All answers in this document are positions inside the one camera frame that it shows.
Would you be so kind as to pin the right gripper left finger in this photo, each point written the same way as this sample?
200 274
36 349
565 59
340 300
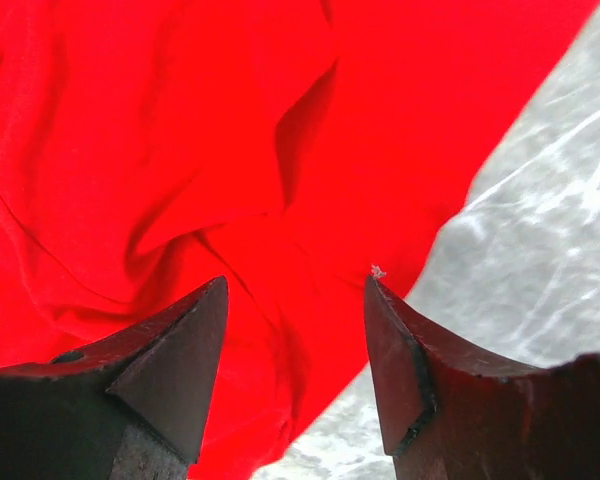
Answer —
133 405

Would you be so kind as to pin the red t shirt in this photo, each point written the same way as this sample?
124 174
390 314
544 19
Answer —
294 147

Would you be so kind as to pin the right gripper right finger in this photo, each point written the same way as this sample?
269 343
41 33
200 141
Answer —
449 409

